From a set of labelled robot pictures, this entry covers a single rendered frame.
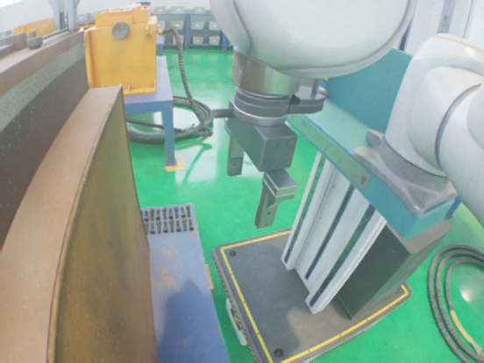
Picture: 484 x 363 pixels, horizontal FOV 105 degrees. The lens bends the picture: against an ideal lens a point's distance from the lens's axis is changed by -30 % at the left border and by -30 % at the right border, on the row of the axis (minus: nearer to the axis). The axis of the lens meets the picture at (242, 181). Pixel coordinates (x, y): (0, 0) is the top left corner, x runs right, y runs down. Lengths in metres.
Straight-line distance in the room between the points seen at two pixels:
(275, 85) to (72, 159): 0.26
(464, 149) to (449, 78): 0.11
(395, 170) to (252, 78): 0.29
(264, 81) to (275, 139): 0.07
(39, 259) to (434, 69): 0.51
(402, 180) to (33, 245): 0.50
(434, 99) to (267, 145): 0.24
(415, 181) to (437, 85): 0.16
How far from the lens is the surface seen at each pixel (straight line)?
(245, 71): 0.31
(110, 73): 2.43
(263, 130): 0.32
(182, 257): 0.94
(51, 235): 0.26
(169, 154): 2.40
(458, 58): 0.42
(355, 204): 0.90
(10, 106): 0.32
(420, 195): 0.46
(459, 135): 0.35
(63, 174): 0.33
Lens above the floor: 1.40
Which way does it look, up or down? 38 degrees down
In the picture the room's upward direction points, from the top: 8 degrees clockwise
